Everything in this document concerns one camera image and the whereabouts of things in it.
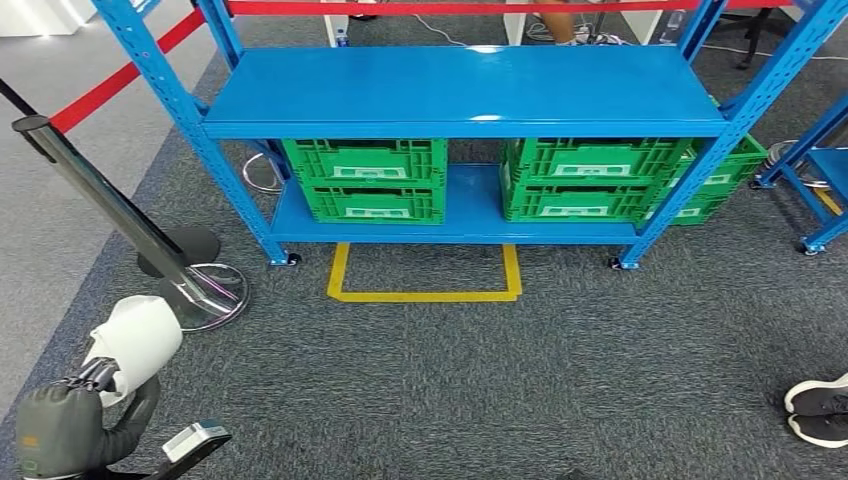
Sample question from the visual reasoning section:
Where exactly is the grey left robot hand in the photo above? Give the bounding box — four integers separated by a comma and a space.
14, 357, 162, 478

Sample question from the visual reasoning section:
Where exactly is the white curved plastic part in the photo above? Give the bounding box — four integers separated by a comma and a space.
82, 296, 183, 409

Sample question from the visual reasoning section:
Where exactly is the blue metal shelf rack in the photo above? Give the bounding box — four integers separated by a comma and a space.
92, 0, 848, 271
750, 97, 848, 257

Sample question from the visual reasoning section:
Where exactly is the black barrier stanchion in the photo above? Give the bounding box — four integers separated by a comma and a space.
0, 78, 222, 278

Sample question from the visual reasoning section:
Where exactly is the chrome base barrier stanchion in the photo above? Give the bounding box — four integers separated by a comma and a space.
11, 115, 251, 333

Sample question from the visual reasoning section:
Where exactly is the chrome stanchion base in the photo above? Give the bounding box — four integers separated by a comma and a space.
767, 139, 831, 191
241, 153, 287, 195

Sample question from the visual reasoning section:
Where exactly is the red barrier belt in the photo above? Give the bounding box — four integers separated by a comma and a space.
49, 7, 207, 134
225, 0, 796, 17

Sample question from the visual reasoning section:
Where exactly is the green plastic crate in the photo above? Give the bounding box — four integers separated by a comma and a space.
500, 137, 694, 191
301, 185, 446, 226
282, 138, 449, 191
667, 135, 769, 200
500, 184, 664, 224
645, 192, 731, 228

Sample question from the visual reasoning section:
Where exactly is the person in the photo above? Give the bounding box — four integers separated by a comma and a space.
533, 0, 579, 46

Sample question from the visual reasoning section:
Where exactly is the person's foot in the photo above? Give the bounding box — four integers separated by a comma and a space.
784, 374, 848, 417
788, 413, 848, 450

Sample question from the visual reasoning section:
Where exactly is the white floor cable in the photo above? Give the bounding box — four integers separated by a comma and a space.
698, 42, 848, 62
413, 13, 469, 48

